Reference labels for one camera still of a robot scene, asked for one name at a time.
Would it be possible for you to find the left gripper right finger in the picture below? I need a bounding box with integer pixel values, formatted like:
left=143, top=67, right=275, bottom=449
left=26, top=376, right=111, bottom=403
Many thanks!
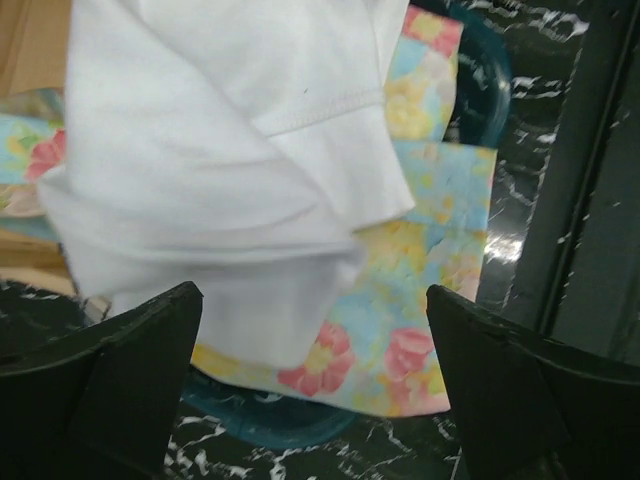
left=427, top=285, right=639, bottom=479

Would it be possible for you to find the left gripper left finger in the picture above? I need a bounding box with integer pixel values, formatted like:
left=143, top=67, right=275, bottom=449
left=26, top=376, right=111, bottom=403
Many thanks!
left=1, top=281, right=203, bottom=479

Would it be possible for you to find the floral pastel garment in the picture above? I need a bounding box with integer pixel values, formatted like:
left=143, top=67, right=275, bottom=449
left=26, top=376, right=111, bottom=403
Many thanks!
left=0, top=4, right=499, bottom=417

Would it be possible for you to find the white garment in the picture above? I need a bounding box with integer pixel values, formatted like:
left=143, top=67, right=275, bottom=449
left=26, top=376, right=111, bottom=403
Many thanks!
left=38, top=1, right=414, bottom=369

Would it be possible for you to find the teal plastic basin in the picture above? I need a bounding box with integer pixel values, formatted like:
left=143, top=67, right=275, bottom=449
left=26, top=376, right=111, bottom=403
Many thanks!
left=79, top=0, right=513, bottom=450

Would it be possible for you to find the wooden clothes rack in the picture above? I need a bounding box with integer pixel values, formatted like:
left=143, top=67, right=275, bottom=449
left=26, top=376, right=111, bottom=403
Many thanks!
left=0, top=0, right=76, bottom=281

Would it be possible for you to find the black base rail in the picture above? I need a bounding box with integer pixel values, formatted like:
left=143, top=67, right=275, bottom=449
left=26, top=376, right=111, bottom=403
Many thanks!
left=505, top=1, right=639, bottom=364

